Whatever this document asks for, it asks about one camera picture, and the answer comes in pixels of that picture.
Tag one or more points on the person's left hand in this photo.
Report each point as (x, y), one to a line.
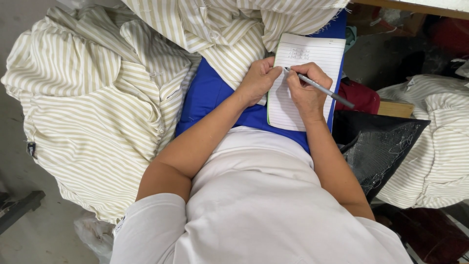
(256, 82)

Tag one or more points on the person's right hand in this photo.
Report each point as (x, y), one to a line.
(311, 93)

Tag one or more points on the grey pen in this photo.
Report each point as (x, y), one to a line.
(322, 89)

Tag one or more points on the white lined notepad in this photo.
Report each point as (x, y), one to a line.
(315, 51)

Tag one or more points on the dark red cloth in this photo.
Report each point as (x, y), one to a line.
(359, 97)

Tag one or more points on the person's blue trousers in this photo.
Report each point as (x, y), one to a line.
(209, 95)

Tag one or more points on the striped beige fabric piece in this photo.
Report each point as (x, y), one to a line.
(234, 29)

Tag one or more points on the black woven bag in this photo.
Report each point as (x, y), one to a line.
(377, 146)

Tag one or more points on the wooden block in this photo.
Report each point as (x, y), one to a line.
(395, 109)

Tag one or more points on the cardboard box of scraps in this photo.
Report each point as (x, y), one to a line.
(388, 20)

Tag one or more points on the person's white shirt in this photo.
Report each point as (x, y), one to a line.
(263, 212)

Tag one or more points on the striped beige fabric heap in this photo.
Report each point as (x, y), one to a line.
(439, 146)

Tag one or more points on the wooden table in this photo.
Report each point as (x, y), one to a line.
(421, 7)

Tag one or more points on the large striped beige fabric pile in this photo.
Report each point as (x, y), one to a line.
(95, 106)

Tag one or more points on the maroon cloth bundle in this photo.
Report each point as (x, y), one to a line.
(428, 231)

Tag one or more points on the clear plastic bag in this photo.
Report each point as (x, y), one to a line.
(93, 234)

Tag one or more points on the black garment label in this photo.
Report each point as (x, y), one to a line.
(31, 149)

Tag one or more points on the black metal stand foot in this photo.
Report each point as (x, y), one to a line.
(18, 209)

